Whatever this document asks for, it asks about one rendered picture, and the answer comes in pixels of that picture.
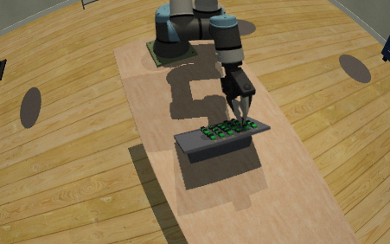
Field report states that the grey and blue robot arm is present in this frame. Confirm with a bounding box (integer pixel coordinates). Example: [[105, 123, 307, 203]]
[[153, 0, 256, 98]]

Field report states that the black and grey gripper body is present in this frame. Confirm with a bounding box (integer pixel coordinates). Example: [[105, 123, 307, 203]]
[[221, 61, 242, 99]]

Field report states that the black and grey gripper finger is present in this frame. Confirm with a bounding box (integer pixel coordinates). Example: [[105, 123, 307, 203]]
[[226, 91, 243, 125], [240, 96, 252, 125]]

